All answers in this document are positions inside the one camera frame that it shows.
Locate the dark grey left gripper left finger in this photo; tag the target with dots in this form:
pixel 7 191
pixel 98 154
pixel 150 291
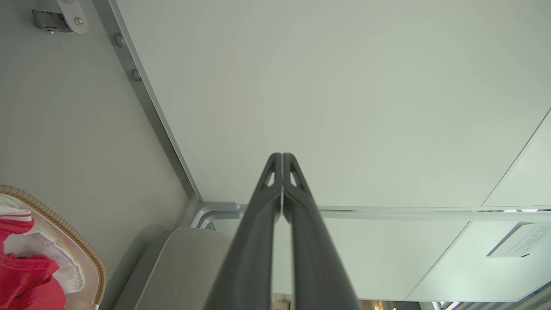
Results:
pixel 245 258

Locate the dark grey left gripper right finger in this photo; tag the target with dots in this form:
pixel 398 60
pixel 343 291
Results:
pixel 318 262

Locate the red cloth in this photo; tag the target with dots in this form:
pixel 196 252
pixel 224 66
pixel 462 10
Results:
pixel 26 275

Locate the grey upholstered chair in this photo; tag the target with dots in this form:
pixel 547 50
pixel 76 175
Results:
pixel 185 271

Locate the grey bent metal pipe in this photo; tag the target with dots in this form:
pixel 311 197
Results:
pixel 211 212

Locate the rattan rimmed laundry basket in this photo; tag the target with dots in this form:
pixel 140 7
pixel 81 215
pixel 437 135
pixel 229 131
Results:
pixel 73 234

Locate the white fabric basket liner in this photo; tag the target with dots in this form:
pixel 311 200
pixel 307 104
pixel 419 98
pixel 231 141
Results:
pixel 64 267

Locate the grey aluminium baseboard strip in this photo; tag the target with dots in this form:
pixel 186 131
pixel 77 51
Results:
pixel 146 94

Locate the white paper notice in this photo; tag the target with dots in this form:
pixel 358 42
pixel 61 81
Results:
pixel 521 241

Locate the small round grey bumper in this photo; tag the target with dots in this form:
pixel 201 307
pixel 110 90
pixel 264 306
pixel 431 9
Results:
pixel 119 40
pixel 136 74

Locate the grey aluminium corner rail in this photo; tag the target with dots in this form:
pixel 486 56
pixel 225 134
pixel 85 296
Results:
pixel 430 213

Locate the metal bracket with clasp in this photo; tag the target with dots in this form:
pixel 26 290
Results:
pixel 60 18

